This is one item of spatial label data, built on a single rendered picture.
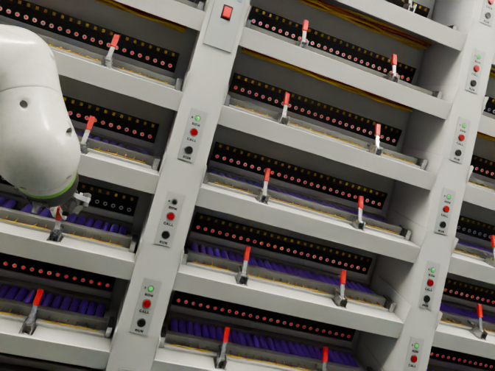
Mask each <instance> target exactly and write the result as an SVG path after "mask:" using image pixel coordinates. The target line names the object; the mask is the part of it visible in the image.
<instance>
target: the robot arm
mask: <svg viewBox="0 0 495 371"><path fill-rule="evenodd" d="M79 162H80V142H79V140H78V137H77V135H76V132H75V131H74V128H73V125H72V123H71V120H70V118H69V114H68V112H67V109H66V106H65V102H64V100H63V95H62V92H61V88H60V82H59V77H58V73H57V64H56V60H55V56H54V55H53V53H52V50H51V49H50V48H49V46H48V45H47V44H46V42H45V41H44V40H43V39H42V38H40V37H39V36H38V35H36V34H35V33H34V32H31V31H29V30H28V29H25V28H21V27H18V26H10V25H3V24H0V175H1V176H2V177H3V178H4V179H5V180H6V181H7V182H9V183H10V184H12V185H14V186H15V188H14V190H16V191H18V192H20V193H21V194H22V195H23V197H24V198H25V199H26V200H27V201H28V203H30V204H32V205H33V207H32V210H31V213H34V214H38V211H39V208H40V207H41V206H43V207H45V208H47V209H49V210H50V211H51V213H52V216H53V217H54V218H55V217H56V213H57V207H58V206H60V211H59V212H60V215H61V217H62V219H64V220H66V217H67V216H68V214H71V213H73V214H78V213H79V212H80V211H81V210H82V209H83V208H87V207H88V204H89V202H90V199H91V194H89V193H84V194H83V193H80V194H78V190H77V186H78V181H79V177H78V173H77V167H78V164H79ZM75 200H76V201H75ZM73 201H75V203H73Z"/></svg>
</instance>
